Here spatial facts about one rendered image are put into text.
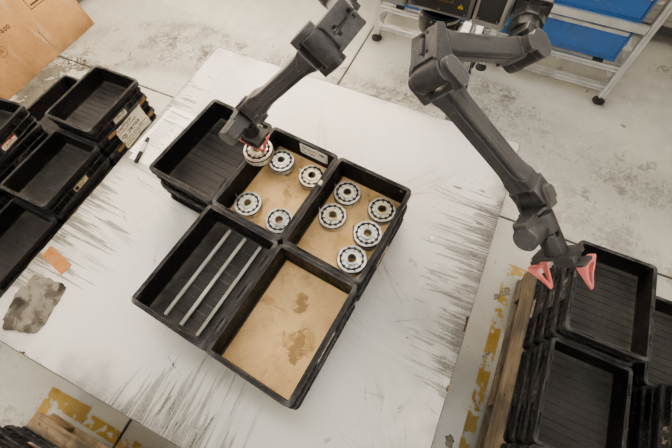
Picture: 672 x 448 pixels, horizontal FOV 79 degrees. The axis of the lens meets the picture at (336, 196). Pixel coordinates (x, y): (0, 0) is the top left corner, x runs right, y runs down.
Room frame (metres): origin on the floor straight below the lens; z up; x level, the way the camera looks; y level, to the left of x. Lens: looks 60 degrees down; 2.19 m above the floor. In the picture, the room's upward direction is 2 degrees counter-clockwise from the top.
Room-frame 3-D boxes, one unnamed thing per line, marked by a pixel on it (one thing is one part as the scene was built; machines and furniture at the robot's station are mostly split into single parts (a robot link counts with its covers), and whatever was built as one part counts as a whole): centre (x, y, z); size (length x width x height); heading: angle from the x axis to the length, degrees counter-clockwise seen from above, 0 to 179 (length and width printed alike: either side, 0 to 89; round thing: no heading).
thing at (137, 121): (1.53, 1.12, 0.41); 0.31 x 0.02 x 0.16; 153
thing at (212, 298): (0.47, 0.42, 0.87); 0.40 x 0.30 x 0.11; 148
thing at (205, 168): (0.97, 0.47, 0.87); 0.40 x 0.30 x 0.11; 148
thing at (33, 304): (0.45, 1.13, 0.71); 0.22 x 0.19 x 0.01; 153
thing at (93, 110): (1.59, 1.27, 0.37); 0.40 x 0.30 x 0.45; 153
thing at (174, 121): (1.20, 0.76, 0.70); 0.33 x 0.23 x 0.01; 153
